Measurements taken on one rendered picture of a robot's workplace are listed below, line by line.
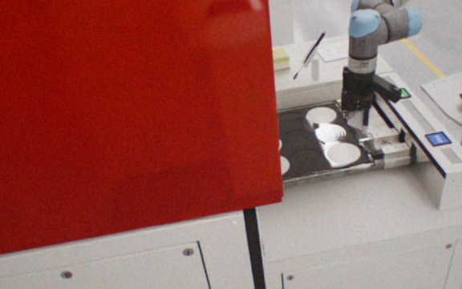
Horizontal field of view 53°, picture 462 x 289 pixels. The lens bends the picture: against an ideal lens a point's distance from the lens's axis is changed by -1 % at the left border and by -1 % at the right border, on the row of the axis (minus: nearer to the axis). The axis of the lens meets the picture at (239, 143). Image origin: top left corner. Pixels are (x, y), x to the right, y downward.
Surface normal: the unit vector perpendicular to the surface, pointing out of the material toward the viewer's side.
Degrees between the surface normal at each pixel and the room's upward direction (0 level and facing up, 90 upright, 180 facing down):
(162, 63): 90
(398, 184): 0
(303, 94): 90
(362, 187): 0
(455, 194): 90
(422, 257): 90
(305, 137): 0
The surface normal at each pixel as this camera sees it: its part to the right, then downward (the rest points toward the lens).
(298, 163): -0.11, -0.79
